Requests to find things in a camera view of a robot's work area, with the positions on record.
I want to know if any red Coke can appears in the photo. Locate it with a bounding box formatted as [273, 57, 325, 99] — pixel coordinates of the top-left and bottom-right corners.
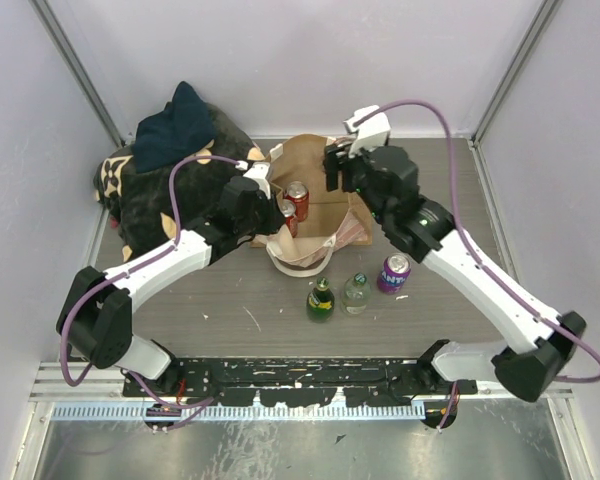
[284, 181, 309, 222]
[280, 198, 298, 238]

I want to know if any tan canvas tote bag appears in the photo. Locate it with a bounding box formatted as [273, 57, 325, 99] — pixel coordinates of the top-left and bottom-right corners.
[251, 134, 372, 278]

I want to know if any green Perrier bottle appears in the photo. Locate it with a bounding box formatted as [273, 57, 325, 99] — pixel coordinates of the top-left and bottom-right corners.
[306, 277, 335, 323]

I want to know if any clear glass Chang bottle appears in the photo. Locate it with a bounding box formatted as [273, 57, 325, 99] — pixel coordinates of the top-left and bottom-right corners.
[341, 272, 371, 315]

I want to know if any purple Fanta can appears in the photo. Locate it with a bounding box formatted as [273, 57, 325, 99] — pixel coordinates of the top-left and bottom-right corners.
[377, 253, 411, 294]

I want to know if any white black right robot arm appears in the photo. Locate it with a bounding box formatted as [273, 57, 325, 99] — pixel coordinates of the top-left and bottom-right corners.
[323, 142, 586, 402]

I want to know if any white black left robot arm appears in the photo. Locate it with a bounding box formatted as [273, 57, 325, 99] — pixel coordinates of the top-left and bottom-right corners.
[56, 175, 284, 396]

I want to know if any black floral cushion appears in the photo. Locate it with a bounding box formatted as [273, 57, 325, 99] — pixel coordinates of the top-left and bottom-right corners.
[92, 107, 269, 264]

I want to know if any dark blue cloth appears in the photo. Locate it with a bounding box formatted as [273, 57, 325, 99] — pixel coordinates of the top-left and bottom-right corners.
[131, 81, 216, 173]

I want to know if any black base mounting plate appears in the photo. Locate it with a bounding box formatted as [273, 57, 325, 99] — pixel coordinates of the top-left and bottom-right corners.
[146, 357, 478, 408]

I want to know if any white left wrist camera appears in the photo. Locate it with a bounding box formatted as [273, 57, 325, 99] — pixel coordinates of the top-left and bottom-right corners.
[236, 160, 272, 198]

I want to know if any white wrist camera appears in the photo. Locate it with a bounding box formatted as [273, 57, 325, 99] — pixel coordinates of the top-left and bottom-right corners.
[236, 160, 272, 198]
[344, 105, 391, 157]

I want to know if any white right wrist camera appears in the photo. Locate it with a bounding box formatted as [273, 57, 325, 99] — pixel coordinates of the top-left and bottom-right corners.
[344, 105, 391, 157]

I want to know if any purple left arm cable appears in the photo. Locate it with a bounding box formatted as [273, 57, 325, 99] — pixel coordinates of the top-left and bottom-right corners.
[58, 154, 249, 431]

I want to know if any aluminium frame rail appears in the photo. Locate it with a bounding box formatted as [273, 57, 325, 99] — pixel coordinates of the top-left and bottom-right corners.
[30, 362, 125, 401]

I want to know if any grey slotted cable duct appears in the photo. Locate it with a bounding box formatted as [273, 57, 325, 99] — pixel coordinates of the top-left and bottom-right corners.
[51, 401, 426, 422]

